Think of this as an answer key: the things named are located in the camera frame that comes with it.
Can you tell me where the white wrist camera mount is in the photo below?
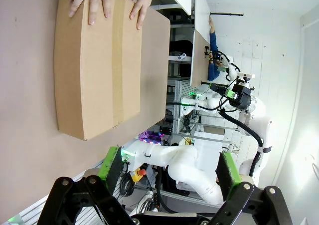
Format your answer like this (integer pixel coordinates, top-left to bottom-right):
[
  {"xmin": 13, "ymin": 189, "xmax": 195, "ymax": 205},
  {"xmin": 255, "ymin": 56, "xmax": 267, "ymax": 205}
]
[{"xmin": 237, "ymin": 72, "xmax": 256, "ymax": 85}]

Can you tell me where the background person in blue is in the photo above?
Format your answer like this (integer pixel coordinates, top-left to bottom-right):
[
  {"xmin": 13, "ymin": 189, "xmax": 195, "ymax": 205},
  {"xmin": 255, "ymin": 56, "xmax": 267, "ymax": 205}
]
[{"xmin": 207, "ymin": 16, "xmax": 225, "ymax": 82}]

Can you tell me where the yellow red emergency stop button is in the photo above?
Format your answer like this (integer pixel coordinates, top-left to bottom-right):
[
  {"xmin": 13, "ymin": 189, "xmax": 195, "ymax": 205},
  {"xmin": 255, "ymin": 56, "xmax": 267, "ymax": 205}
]
[{"xmin": 131, "ymin": 168, "xmax": 147, "ymax": 183}]

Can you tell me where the brown packing tape strip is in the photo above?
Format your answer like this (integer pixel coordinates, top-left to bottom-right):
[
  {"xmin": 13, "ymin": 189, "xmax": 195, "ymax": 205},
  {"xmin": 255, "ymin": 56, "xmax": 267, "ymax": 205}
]
[{"xmin": 110, "ymin": 0, "xmax": 126, "ymax": 129}]

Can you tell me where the black rod on wall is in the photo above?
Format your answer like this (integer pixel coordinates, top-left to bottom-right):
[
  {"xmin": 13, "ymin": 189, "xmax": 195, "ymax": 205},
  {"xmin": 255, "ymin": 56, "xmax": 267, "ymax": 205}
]
[{"xmin": 210, "ymin": 11, "xmax": 244, "ymax": 17}]

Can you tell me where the brown cardboard shipping box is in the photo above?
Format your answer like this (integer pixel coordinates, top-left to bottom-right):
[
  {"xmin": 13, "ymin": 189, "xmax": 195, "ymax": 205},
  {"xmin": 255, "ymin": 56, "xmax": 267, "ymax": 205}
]
[{"xmin": 53, "ymin": 0, "xmax": 143, "ymax": 141}]

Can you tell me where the brown background table top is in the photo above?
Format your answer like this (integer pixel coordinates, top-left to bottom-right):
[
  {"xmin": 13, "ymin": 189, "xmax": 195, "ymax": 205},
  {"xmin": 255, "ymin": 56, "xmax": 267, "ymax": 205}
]
[{"xmin": 190, "ymin": 31, "xmax": 212, "ymax": 88}]

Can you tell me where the grey storage shelf unit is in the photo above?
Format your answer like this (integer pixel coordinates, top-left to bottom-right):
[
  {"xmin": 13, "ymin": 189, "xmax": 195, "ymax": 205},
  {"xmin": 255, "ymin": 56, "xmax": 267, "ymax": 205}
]
[{"xmin": 149, "ymin": 0, "xmax": 195, "ymax": 79}]

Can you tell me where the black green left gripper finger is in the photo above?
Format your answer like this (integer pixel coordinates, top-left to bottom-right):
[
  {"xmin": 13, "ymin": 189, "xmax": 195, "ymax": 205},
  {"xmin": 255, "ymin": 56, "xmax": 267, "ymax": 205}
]
[{"xmin": 36, "ymin": 146, "xmax": 133, "ymax": 225}]

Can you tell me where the black corrugated cable hose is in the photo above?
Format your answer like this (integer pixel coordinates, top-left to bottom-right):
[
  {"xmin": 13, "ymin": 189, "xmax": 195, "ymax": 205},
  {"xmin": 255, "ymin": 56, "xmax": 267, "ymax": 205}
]
[{"xmin": 217, "ymin": 109, "xmax": 264, "ymax": 177}]

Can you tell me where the black coiled cable bundle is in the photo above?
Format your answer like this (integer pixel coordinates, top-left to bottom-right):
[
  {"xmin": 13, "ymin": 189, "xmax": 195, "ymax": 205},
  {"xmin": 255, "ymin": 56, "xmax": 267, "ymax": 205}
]
[{"xmin": 119, "ymin": 160, "xmax": 136, "ymax": 198}]

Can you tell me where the aluminium profile rack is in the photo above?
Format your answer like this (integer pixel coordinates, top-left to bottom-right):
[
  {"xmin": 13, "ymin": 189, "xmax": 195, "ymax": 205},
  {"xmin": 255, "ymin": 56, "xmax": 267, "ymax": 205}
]
[{"xmin": 165, "ymin": 79, "xmax": 200, "ymax": 136}]

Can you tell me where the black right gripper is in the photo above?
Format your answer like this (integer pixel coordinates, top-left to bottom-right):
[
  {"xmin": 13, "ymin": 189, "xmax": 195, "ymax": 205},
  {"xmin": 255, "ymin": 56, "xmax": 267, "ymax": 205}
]
[{"xmin": 208, "ymin": 83, "xmax": 294, "ymax": 225}]

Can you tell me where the computer with pink lit fans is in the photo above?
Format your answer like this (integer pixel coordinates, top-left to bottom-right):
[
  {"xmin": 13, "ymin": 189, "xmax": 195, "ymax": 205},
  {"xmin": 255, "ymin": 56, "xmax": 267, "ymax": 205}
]
[{"xmin": 138, "ymin": 131, "xmax": 165, "ymax": 146}]

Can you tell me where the white background table top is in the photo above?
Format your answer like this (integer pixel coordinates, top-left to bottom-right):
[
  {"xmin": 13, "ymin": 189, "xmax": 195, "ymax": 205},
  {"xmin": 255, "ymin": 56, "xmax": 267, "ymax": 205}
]
[{"xmin": 193, "ymin": 0, "xmax": 212, "ymax": 44}]

